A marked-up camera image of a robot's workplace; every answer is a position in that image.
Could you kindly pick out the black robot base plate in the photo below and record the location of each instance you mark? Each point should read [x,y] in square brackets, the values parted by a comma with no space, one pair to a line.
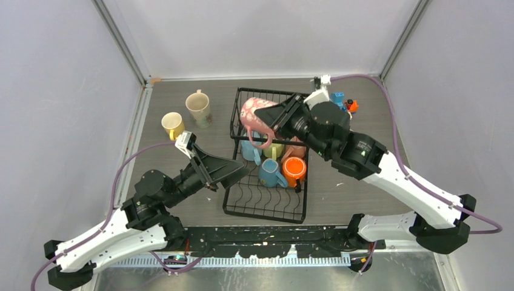
[268,241]

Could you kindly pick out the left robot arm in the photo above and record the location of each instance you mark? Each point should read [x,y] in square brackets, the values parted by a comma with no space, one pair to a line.
[143,222]

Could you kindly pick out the blue mug front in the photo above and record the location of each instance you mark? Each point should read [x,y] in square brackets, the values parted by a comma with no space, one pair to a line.
[270,174]

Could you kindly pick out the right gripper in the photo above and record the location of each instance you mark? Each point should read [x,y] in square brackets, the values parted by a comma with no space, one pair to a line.
[279,115]

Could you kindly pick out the light blue mug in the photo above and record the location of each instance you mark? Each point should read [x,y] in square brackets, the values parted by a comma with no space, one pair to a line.
[250,152]

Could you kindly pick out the toy block building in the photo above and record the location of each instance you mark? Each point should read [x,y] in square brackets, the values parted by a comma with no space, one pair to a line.
[338,99]

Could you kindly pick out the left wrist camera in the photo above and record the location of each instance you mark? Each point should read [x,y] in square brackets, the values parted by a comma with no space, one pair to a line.
[185,142]

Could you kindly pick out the black wire dish rack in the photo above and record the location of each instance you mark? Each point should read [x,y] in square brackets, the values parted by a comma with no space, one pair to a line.
[266,192]

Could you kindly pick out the light green mug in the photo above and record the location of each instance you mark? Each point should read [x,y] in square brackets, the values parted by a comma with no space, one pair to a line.
[274,151]

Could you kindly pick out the orange mug front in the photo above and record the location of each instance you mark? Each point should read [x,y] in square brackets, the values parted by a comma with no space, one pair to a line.
[294,170]

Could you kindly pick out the pink round mug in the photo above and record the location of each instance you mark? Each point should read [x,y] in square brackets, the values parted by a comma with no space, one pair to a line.
[252,122]

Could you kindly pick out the cream floral tall mug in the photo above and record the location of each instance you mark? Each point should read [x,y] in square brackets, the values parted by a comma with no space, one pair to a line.
[198,104]

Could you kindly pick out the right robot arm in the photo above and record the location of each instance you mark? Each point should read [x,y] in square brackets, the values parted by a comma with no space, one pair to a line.
[436,220]

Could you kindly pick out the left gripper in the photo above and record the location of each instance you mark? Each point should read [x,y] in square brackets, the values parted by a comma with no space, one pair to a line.
[211,167]

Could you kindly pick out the toy figure orange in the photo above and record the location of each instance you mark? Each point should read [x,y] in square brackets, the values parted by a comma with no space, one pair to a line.
[352,106]

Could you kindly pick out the salmon pink mug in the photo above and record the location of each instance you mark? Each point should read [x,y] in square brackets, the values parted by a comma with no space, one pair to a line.
[294,151]

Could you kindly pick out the yellow mug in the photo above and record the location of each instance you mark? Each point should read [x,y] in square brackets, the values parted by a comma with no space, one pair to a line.
[173,124]

